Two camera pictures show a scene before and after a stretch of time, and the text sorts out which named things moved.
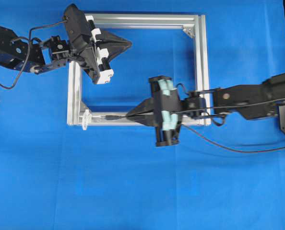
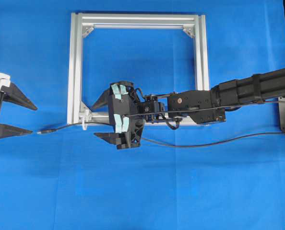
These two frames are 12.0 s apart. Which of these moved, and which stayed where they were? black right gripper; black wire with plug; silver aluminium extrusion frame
Moved: black wire with plug; black right gripper
Stayed: silver aluminium extrusion frame
